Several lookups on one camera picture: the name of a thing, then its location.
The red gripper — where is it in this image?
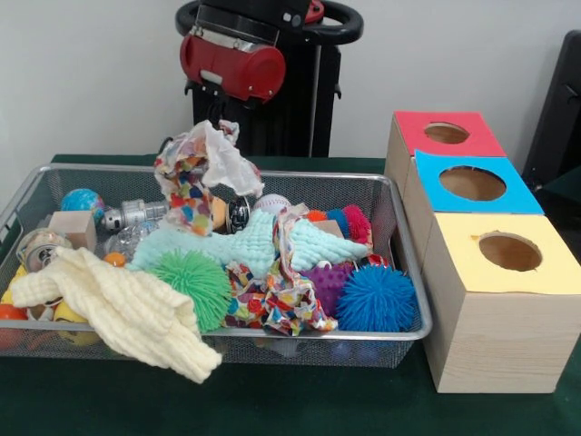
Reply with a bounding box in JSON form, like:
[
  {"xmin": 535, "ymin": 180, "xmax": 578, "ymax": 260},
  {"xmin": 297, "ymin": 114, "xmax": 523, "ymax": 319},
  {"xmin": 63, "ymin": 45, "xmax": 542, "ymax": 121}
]
[{"xmin": 179, "ymin": 33, "xmax": 288, "ymax": 130}]

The colourful patterned cloth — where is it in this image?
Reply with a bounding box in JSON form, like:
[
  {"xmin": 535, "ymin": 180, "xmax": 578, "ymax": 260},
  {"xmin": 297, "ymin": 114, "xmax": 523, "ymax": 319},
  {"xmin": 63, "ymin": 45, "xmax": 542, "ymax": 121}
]
[
  {"xmin": 222, "ymin": 213, "xmax": 339, "ymax": 337},
  {"xmin": 153, "ymin": 119, "xmax": 265, "ymax": 238}
]

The crushed silver can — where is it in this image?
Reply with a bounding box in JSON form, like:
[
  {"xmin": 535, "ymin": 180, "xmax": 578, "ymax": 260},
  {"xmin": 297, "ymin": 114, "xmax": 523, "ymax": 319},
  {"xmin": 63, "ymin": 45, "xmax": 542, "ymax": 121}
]
[{"xmin": 228, "ymin": 197, "xmax": 251, "ymax": 233}]

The mint green cloth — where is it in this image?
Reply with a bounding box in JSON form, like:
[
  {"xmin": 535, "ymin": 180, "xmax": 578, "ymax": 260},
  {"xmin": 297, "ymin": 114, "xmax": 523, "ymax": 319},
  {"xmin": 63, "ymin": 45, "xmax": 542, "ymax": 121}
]
[{"xmin": 130, "ymin": 211, "xmax": 371, "ymax": 278}]

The crushed clear water bottle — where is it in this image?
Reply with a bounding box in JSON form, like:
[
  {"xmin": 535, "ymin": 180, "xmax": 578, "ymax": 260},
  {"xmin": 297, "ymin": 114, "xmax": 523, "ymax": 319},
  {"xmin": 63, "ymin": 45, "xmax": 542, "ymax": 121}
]
[{"xmin": 98, "ymin": 199, "xmax": 173, "ymax": 260}]

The blue spiky ball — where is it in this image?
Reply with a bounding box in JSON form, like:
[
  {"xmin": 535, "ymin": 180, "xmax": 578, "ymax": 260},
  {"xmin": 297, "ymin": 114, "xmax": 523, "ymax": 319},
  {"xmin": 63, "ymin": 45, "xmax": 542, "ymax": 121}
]
[{"xmin": 336, "ymin": 264, "xmax": 419, "ymax": 333}]

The shallow clear mesh bin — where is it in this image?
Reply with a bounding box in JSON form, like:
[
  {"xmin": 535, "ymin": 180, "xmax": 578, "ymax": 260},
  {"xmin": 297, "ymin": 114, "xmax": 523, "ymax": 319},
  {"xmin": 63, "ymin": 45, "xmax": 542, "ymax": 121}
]
[{"xmin": 0, "ymin": 163, "xmax": 432, "ymax": 367}]

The wooden box with three holes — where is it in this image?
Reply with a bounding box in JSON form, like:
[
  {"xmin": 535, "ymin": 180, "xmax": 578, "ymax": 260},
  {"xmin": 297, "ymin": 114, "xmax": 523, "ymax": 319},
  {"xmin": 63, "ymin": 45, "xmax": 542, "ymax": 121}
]
[{"xmin": 384, "ymin": 111, "xmax": 581, "ymax": 394}]

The pale pink ball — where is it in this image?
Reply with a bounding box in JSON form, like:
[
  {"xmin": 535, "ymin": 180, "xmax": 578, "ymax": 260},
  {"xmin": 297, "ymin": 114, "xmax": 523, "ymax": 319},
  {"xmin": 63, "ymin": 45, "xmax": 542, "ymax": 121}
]
[{"xmin": 254, "ymin": 193, "xmax": 293, "ymax": 216}]

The small blue globe ball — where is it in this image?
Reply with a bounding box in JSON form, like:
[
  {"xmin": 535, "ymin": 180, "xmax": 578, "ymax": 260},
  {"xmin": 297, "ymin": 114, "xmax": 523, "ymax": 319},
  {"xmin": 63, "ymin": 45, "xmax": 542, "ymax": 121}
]
[{"xmin": 61, "ymin": 188, "xmax": 105, "ymax": 223}]

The green spiky ball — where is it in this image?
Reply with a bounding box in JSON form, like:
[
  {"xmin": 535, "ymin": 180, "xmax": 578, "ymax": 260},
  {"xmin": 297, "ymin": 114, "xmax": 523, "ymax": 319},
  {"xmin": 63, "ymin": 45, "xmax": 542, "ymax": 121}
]
[{"xmin": 148, "ymin": 250, "xmax": 234, "ymax": 333}]

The red spiky toy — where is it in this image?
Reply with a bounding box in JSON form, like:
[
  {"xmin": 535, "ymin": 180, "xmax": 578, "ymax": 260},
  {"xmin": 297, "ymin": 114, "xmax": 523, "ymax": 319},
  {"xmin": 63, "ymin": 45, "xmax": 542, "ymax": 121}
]
[{"xmin": 340, "ymin": 204, "xmax": 373, "ymax": 246}]

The small wooden cube block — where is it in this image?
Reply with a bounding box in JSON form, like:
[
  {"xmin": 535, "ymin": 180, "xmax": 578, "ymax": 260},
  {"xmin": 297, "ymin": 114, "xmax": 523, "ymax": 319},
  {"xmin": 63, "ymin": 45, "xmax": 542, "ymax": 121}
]
[{"xmin": 48, "ymin": 211, "xmax": 97, "ymax": 253}]

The purple spiky ball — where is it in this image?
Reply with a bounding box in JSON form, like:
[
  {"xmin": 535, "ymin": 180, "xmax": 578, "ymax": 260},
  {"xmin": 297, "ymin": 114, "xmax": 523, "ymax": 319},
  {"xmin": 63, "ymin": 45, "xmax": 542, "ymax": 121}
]
[{"xmin": 302, "ymin": 262, "xmax": 353, "ymax": 317}]

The pale yellow cloth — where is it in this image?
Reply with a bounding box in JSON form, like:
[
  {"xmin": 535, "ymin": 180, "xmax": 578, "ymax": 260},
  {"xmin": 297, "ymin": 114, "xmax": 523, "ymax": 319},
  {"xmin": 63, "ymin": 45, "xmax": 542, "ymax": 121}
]
[{"xmin": 9, "ymin": 245, "xmax": 223, "ymax": 384}]

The round silver tin can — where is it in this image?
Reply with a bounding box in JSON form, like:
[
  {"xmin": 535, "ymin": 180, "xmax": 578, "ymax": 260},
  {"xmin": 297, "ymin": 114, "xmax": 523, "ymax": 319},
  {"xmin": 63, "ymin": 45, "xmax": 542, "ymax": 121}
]
[{"xmin": 16, "ymin": 229, "xmax": 74, "ymax": 273}]

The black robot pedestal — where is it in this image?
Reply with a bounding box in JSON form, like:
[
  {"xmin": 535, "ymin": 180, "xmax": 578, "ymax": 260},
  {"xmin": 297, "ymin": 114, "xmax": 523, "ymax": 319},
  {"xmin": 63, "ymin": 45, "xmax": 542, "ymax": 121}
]
[{"xmin": 175, "ymin": 0, "xmax": 364, "ymax": 158}]

